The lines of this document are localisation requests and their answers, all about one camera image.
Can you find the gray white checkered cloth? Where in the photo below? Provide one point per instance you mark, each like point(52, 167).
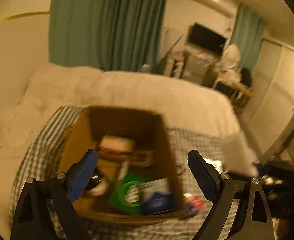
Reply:
point(41, 209)

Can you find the clear floss pick container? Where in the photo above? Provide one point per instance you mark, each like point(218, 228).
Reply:
point(194, 205)

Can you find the black wall television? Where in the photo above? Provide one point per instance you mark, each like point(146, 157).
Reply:
point(206, 38)

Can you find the beige carton in box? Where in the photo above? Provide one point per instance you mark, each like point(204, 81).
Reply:
point(112, 152)

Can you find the green round label pack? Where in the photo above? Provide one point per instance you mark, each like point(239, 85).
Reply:
point(126, 195)

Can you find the blue white packet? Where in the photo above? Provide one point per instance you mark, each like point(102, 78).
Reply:
point(156, 197)

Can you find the white louvered wardrobe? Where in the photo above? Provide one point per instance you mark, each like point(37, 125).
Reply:
point(271, 106)

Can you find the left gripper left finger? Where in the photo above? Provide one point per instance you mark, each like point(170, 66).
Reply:
point(80, 173)

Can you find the black backpack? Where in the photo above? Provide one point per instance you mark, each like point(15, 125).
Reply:
point(246, 78)

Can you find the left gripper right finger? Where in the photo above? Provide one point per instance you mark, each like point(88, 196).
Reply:
point(206, 176)

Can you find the wooden vanity table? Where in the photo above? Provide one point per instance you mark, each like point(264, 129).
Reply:
point(240, 91)

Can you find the white vanity mirror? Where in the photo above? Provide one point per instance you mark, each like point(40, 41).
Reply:
point(230, 58)

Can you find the white air conditioner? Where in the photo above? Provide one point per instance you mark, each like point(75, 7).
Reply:
point(225, 7)

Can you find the cream bed blanket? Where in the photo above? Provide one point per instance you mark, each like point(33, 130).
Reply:
point(28, 101)

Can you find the green curtain right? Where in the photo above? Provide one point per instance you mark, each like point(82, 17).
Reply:
point(247, 35)

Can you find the gray drawer cabinet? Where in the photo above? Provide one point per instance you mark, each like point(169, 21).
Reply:
point(196, 64)

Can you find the green curtain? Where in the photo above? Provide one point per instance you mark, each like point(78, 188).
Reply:
point(247, 35)
point(121, 35)

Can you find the brown cardboard box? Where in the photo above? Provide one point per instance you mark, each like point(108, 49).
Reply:
point(151, 159)

